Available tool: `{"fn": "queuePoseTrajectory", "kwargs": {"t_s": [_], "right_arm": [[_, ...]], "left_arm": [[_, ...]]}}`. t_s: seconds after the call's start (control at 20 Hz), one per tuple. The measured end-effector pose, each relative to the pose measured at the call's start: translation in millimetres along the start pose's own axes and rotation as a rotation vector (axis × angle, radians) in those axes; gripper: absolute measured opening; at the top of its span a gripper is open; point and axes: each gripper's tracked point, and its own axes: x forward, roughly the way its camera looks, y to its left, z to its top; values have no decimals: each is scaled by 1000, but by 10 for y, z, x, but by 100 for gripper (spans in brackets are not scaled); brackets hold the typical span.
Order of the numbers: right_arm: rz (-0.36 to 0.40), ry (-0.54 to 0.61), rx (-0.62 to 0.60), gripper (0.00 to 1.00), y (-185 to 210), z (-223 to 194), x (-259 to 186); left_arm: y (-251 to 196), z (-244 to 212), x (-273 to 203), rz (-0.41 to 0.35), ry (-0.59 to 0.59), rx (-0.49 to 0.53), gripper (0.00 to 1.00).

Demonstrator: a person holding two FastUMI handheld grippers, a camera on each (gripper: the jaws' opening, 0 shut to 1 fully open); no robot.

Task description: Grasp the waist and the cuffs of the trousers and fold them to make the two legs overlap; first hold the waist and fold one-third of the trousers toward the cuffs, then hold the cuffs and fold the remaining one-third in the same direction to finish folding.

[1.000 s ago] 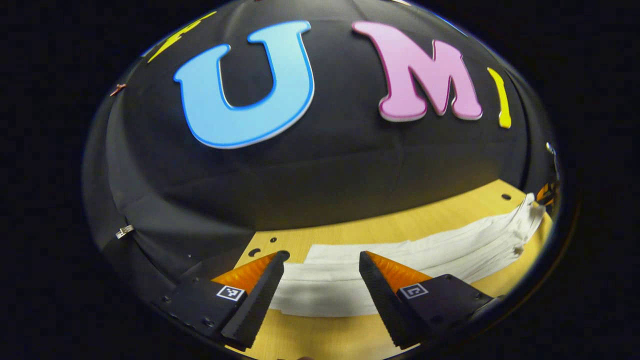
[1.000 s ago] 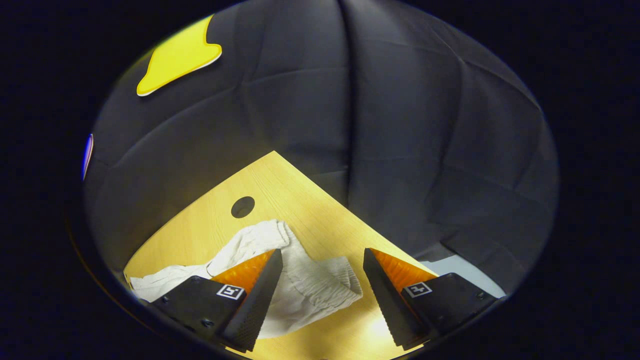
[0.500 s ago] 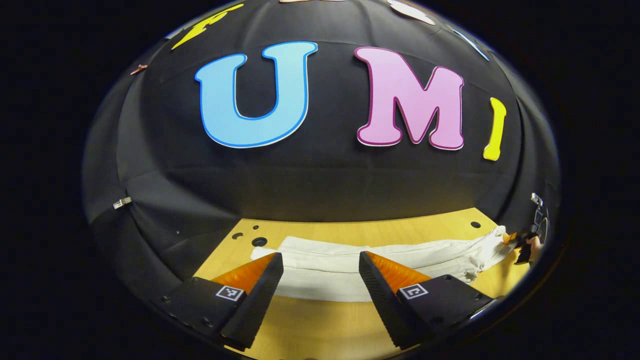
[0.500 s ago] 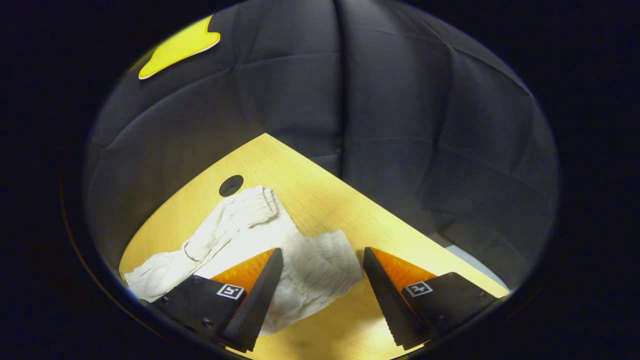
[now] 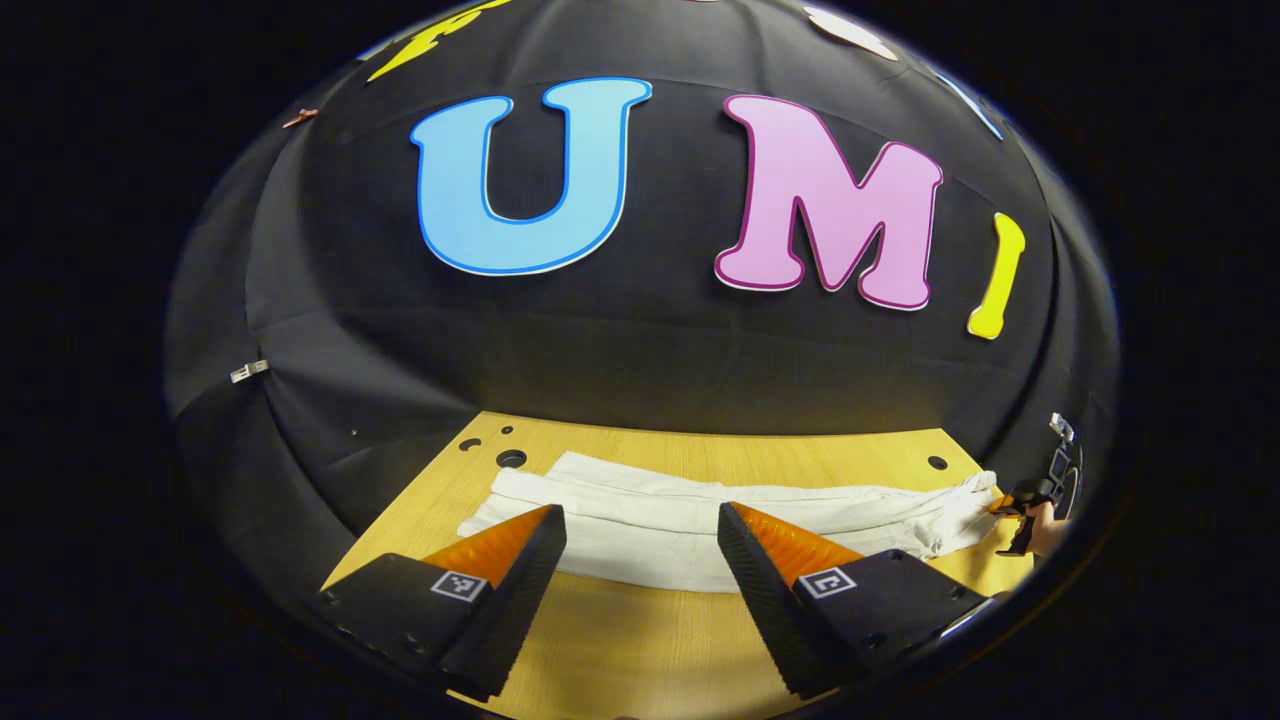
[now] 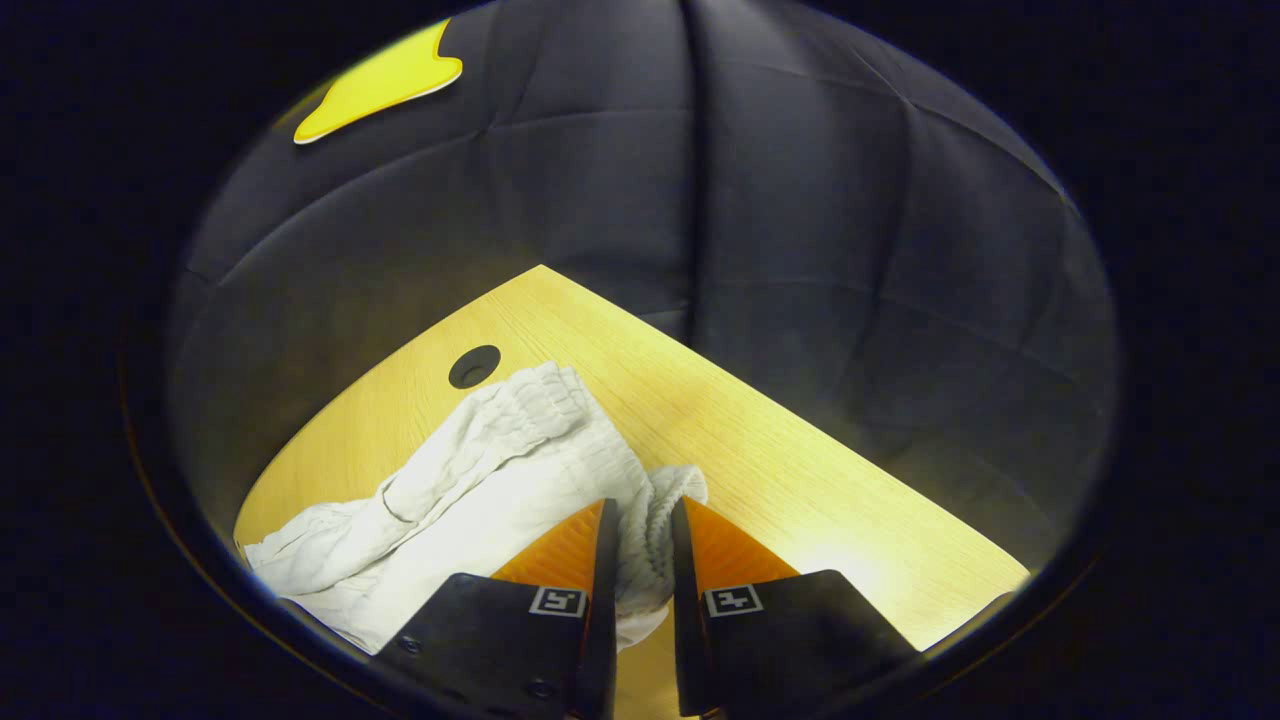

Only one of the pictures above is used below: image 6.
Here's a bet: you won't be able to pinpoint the black backdrop cloth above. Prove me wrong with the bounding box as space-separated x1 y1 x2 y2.
170 0 1117 573

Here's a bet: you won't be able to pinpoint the white jeans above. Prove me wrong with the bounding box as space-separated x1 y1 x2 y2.
243 362 709 656

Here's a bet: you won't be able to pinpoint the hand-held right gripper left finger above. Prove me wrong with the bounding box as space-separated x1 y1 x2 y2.
368 497 623 720

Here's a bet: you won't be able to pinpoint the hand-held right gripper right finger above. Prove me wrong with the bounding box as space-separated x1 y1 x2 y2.
668 495 919 719

